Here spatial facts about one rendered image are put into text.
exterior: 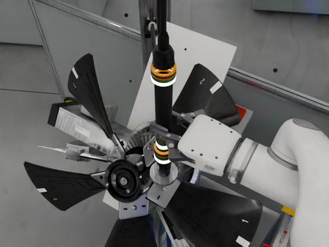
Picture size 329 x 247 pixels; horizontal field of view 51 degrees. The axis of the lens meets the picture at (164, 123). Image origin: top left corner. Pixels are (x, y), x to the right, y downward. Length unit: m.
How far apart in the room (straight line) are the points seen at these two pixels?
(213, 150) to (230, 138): 0.04
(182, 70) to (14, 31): 2.36
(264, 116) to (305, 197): 1.12
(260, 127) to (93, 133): 0.85
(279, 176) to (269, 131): 1.07
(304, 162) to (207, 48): 0.63
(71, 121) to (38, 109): 1.64
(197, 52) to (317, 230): 0.72
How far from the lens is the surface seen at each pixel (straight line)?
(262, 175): 0.63
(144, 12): 1.21
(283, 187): 0.63
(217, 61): 1.08
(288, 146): 0.59
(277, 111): 1.58
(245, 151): 0.63
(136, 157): 0.93
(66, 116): 1.20
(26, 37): 3.28
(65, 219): 2.27
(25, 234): 2.31
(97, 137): 1.14
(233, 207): 0.95
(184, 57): 1.11
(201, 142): 0.65
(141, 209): 1.02
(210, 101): 0.85
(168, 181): 0.85
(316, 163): 0.54
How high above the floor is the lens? 2.03
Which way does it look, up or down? 52 degrees down
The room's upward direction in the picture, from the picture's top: straight up
